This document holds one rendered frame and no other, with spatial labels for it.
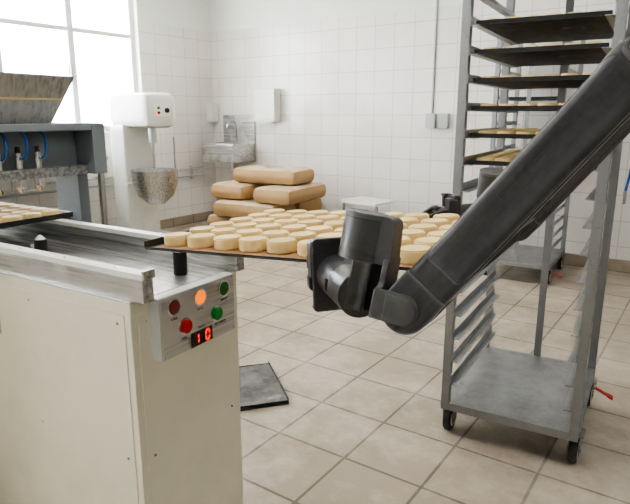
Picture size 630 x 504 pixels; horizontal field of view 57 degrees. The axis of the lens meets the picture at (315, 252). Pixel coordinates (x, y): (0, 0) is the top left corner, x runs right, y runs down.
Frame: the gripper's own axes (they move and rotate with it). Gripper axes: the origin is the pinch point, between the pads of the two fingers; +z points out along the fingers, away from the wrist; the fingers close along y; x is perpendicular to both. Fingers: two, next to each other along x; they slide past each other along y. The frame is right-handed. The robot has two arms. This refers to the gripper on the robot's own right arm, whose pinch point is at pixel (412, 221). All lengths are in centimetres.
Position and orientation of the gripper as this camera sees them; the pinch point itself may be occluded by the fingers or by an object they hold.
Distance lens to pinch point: 121.5
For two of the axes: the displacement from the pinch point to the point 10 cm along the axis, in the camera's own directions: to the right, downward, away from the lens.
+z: -9.7, 0.9, -2.3
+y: -0.3, -9.7, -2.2
